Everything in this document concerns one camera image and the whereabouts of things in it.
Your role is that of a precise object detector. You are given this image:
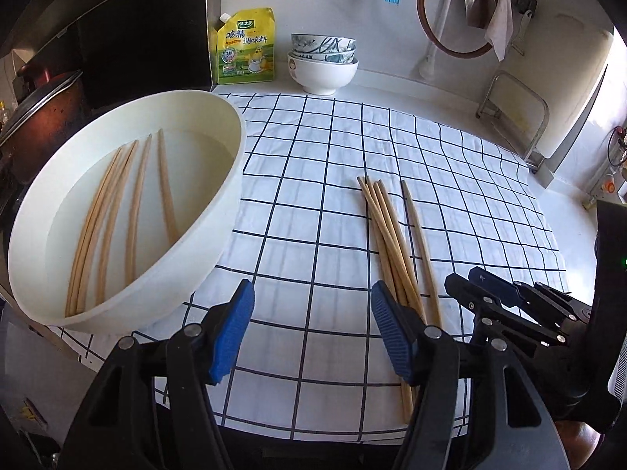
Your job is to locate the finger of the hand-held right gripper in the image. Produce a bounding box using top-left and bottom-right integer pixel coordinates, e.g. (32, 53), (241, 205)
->
(443, 273), (571, 359)
(468, 266), (594, 326)

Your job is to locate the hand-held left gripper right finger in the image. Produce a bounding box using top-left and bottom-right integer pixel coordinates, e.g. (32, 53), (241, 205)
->
(370, 280), (564, 470)

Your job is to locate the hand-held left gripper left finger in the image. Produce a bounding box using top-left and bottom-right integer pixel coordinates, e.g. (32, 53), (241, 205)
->
(59, 278), (256, 470)

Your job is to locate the tan wooden chopstick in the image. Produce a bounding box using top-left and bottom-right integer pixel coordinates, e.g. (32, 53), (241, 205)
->
(379, 179), (428, 325)
(400, 180), (443, 329)
(357, 176), (413, 424)
(95, 139), (141, 306)
(65, 147), (124, 317)
(125, 134), (153, 287)
(157, 128), (178, 248)
(75, 142), (134, 315)
(373, 182), (424, 324)
(365, 175), (417, 402)

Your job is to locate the white plastic basin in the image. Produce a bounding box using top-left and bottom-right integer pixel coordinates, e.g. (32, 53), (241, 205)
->
(7, 89), (246, 334)

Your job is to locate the white black-checked cloth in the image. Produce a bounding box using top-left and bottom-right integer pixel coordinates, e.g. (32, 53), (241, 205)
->
(46, 93), (571, 444)

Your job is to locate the metal rack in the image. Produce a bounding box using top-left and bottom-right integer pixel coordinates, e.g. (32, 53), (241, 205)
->
(476, 71), (550, 175)

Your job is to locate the white cutting board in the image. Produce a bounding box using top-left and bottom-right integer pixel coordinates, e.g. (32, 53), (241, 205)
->
(534, 24), (615, 189)

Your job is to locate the grey hanging rag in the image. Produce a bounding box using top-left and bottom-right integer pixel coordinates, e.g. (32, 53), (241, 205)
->
(463, 0), (514, 62)

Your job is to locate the small white hanging tool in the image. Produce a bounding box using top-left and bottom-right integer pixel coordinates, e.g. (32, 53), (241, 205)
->
(518, 9), (533, 58)

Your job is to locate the wood-rimmed glass lid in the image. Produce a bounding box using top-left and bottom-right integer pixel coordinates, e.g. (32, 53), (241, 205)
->
(416, 0), (513, 60)

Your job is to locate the plain white bowl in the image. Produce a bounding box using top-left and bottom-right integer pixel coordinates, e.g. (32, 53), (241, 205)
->
(288, 54), (359, 97)

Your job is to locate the blue patterned bowl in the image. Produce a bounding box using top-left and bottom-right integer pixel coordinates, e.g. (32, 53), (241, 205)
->
(289, 49), (358, 66)
(290, 33), (357, 56)

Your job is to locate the brown cooking pot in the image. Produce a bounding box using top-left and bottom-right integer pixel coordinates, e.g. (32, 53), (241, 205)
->
(0, 56), (90, 197)

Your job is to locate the yellow seasoning pouch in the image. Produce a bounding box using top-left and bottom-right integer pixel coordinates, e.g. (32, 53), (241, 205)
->
(214, 7), (276, 85)

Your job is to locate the black cable loop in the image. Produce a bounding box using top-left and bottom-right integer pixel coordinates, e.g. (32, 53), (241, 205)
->
(607, 126), (627, 168)

